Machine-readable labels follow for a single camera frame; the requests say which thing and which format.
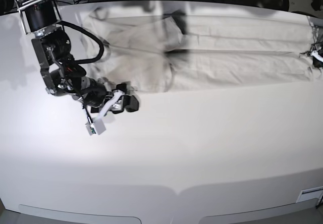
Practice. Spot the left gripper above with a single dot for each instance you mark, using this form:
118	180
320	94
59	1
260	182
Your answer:
316	53

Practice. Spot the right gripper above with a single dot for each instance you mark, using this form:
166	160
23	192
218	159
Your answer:
117	101

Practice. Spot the light grey T-shirt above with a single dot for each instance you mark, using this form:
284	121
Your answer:
179	52

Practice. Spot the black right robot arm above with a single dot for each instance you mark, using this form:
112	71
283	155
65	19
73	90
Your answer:
61	73

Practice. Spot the white label sticker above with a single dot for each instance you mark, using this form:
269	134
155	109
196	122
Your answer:
312	193

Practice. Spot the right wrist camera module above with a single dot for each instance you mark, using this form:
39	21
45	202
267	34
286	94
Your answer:
96	127

